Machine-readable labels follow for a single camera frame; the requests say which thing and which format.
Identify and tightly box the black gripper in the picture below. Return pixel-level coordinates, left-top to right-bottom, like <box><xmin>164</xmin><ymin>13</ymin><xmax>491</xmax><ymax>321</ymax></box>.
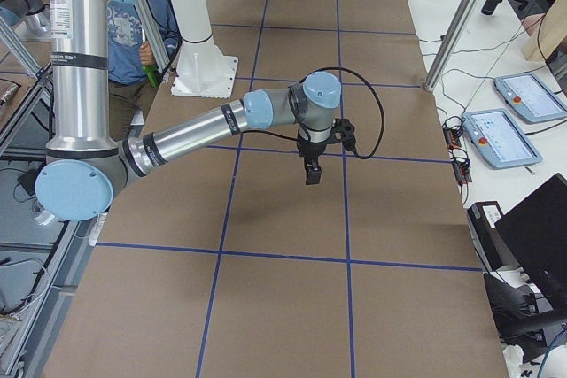
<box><xmin>297</xmin><ymin>127</ymin><xmax>331</xmax><ymax>185</ymax></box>

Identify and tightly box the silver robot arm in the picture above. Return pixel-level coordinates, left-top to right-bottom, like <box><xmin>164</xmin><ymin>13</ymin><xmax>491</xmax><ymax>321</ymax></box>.
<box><xmin>35</xmin><ymin>0</ymin><xmax>342</xmax><ymax>221</ymax></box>

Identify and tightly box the near teach pendant tablet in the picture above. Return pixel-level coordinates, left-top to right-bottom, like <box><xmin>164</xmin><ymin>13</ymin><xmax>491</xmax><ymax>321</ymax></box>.
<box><xmin>462</xmin><ymin>109</ymin><xmax>543</xmax><ymax>169</ymax></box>

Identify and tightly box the teach pendant tablet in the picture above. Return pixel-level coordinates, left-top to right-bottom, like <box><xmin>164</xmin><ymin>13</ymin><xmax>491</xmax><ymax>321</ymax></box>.
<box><xmin>462</xmin><ymin>109</ymin><xmax>543</xmax><ymax>169</ymax></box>
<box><xmin>493</xmin><ymin>73</ymin><xmax>566</xmax><ymax>124</ymax></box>

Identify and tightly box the person in blue hoodie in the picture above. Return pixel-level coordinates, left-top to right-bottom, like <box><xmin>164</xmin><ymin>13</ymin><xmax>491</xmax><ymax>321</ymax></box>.
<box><xmin>106</xmin><ymin>0</ymin><xmax>178</xmax><ymax>141</ymax></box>

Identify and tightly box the black box with label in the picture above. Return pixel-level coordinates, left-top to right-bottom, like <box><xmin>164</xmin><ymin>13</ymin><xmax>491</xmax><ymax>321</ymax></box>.
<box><xmin>467</xmin><ymin>201</ymin><xmax>515</xmax><ymax>271</ymax></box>

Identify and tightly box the far teach pendant tablet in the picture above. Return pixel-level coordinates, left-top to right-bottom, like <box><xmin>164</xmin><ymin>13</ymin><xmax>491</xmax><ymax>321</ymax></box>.
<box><xmin>493</xmin><ymin>73</ymin><xmax>566</xmax><ymax>124</ymax></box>

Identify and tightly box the black laptop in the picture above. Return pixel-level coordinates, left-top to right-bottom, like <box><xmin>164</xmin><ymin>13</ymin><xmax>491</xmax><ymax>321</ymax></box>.
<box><xmin>495</xmin><ymin>173</ymin><xmax>566</xmax><ymax>309</ymax></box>

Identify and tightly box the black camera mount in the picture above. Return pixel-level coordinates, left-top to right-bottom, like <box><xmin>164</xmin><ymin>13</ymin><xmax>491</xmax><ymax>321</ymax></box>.
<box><xmin>332</xmin><ymin>118</ymin><xmax>357</xmax><ymax>154</ymax></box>

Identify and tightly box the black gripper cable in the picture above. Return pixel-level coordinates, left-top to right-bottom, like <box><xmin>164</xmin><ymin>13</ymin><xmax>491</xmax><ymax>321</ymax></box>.
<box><xmin>238</xmin><ymin>66</ymin><xmax>385</xmax><ymax>161</ymax></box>

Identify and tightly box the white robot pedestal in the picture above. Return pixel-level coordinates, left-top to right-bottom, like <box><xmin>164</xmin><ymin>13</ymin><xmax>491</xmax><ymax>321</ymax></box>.
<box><xmin>171</xmin><ymin>0</ymin><xmax>238</xmax><ymax>99</ymax></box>

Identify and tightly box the aluminium frame post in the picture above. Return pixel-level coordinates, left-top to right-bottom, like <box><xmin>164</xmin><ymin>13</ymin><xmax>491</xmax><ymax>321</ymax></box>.
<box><xmin>424</xmin><ymin>0</ymin><xmax>478</xmax><ymax>92</ymax></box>

